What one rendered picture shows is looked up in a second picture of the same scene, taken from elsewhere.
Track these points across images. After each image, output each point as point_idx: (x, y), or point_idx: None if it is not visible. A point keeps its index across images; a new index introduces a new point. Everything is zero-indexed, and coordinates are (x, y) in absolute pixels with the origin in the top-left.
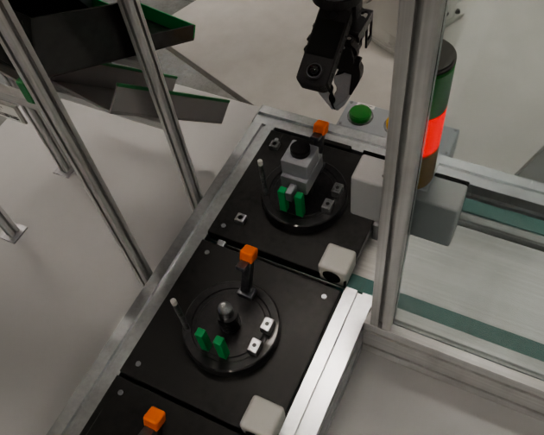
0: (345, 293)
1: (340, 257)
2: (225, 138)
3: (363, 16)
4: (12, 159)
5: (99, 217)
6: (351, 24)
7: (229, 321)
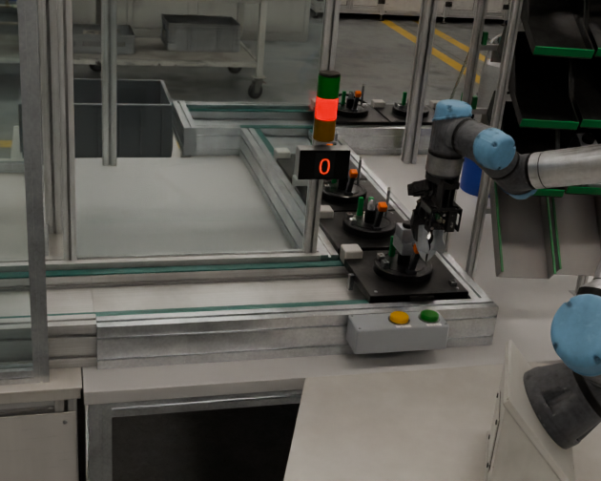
0: (335, 252)
1: (350, 247)
2: (519, 337)
3: (431, 206)
4: None
5: (518, 283)
6: (431, 201)
7: (366, 207)
